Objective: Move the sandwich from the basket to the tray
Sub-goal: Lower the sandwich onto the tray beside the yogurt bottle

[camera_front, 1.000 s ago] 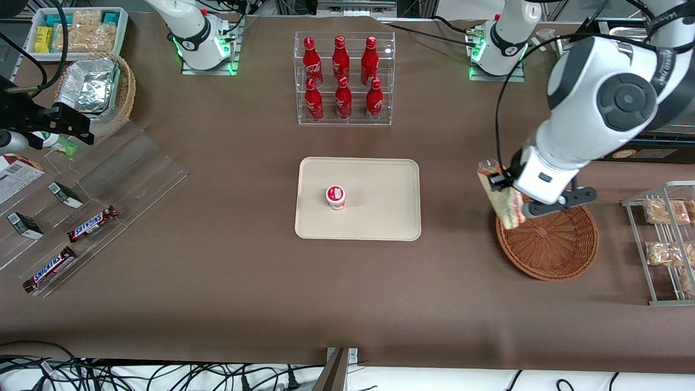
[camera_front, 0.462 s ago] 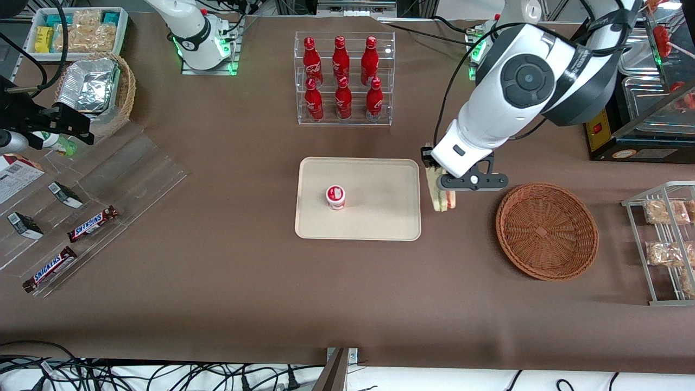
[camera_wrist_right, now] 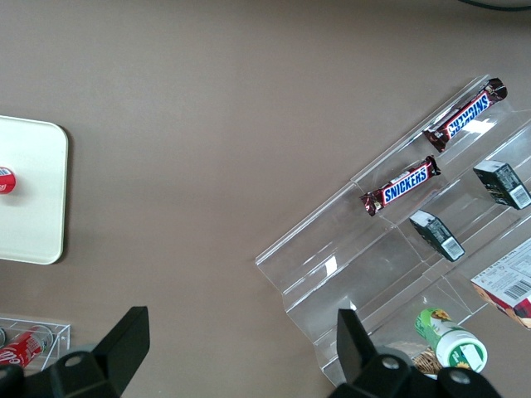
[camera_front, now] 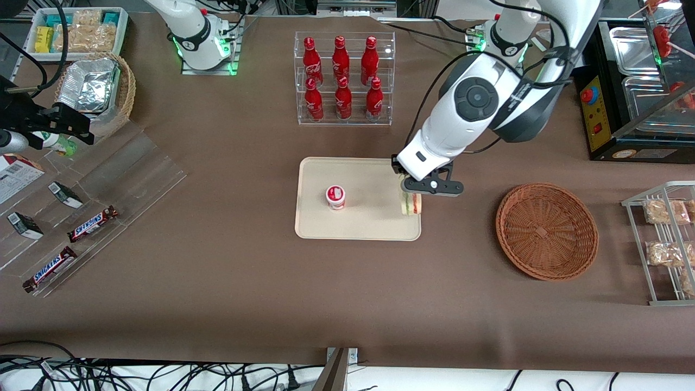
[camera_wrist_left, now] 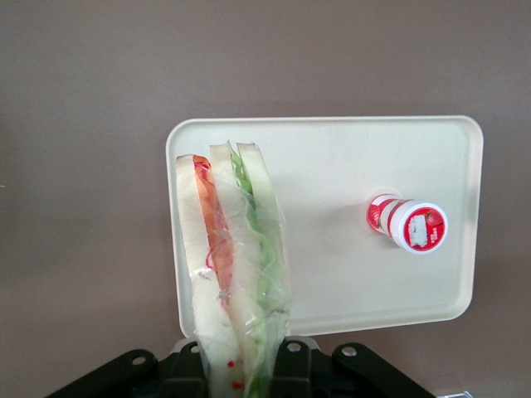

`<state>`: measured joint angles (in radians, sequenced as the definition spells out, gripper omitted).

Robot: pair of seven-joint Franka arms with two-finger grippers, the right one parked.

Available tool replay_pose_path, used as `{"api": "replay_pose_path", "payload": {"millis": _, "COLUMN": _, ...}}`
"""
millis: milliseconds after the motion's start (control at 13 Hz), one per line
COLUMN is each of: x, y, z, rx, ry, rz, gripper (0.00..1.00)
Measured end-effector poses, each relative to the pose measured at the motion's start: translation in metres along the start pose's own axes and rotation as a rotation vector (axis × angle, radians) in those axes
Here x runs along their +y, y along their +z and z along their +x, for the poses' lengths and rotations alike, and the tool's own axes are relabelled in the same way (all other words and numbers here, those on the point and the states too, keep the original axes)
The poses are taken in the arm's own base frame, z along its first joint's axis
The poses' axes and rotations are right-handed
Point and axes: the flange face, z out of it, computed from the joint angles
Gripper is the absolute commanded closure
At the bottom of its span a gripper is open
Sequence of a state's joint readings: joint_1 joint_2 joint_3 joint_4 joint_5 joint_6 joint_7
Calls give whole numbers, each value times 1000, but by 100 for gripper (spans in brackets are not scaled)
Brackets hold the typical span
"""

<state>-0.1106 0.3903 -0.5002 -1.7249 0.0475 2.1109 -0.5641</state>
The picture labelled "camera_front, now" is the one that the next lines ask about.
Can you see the Snickers chocolate bar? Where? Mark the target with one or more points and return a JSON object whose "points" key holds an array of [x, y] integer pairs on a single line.
{"points": [[50, 270], [92, 224]]}

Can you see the beige plastic tray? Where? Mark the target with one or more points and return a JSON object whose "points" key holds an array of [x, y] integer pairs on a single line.
{"points": [[369, 217]]}

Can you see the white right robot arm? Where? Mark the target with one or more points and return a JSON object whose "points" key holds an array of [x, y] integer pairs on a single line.
{"points": [[190, 30]]}

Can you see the clear acrylic display stand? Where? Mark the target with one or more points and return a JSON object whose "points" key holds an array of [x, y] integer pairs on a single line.
{"points": [[136, 174]]}

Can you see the deep tan wicker basket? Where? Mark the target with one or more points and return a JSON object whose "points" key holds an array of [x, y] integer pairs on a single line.
{"points": [[127, 98]]}

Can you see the green white small bottle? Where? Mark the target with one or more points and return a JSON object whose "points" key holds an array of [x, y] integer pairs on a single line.
{"points": [[59, 144]]}

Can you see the red white yogurt cup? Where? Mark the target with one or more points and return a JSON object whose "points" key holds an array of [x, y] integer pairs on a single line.
{"points": [[335, 196]]}

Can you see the red cola bottle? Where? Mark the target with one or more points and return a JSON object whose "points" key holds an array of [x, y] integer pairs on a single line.
{"points": [[312, 62], [340, 60], [313, 103], [343, 102], [370, 61], [374, 103]]}

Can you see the aluminium foil container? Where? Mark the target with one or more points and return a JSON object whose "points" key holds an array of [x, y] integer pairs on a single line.
{"points": [[89, 84]]}

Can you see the bagged brown snack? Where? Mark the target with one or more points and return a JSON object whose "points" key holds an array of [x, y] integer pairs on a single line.
{"points": [[690, 209], [665, 254], [688, 283], [665, 212]]}

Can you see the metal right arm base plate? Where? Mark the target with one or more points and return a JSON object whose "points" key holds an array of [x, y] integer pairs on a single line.
{"points": [[231, 60]]}

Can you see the steel warmer pan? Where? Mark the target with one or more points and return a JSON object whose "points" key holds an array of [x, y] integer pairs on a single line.
{"points": [[646, 92], [632, 51]]}

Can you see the clear acrylic bottle rack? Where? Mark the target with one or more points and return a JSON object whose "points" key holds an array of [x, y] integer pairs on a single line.
{"points": [[355, 117]]}

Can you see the black food warmer machine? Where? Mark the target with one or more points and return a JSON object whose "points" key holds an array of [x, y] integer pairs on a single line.
{"points": [[611, 108]]}

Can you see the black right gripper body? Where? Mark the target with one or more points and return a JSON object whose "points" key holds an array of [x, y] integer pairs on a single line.
{"points": [[23, 117]]}

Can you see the small black white box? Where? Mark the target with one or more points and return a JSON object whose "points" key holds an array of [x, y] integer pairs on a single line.
{"points": [[24, 225], [65, 194]]}

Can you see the clear bagged rice crackers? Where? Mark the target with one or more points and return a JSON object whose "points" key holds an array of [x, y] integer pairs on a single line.
{"points": [[89, 35]]}

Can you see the white plastic bin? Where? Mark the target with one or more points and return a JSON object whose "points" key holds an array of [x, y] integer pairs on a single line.
{"points": [[122, 32]]}

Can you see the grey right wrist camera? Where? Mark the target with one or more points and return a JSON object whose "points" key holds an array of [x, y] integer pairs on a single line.
{"points": [[12, 142]]}

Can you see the triangle sandwich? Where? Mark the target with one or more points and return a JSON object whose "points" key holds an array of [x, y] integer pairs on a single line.
{"points": [[411, 203]]}

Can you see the red sausage on stick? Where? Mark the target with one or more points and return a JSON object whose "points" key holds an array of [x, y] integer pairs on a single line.
{"points": [[662, 41]]}

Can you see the round brown wicker basket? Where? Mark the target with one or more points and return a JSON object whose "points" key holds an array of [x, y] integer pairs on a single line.
{"points": [[548, 233]]}

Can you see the metal table edge bracket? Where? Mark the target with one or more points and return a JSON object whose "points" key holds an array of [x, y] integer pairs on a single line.
{"points": [[339, 369]]}

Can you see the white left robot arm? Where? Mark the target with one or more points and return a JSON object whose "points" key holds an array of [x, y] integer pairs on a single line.
{"points": [[472, 108]]}

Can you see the red emergency stop button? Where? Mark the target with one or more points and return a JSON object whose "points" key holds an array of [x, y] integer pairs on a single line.
{"points": [[588, 96]]}

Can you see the printed white red carton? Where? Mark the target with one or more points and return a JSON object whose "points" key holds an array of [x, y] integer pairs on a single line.
{"points": [[16, 176]]}

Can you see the yellow snack packet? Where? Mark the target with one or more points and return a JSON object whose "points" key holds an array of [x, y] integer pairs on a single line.
{"points": [[44, 39]]}

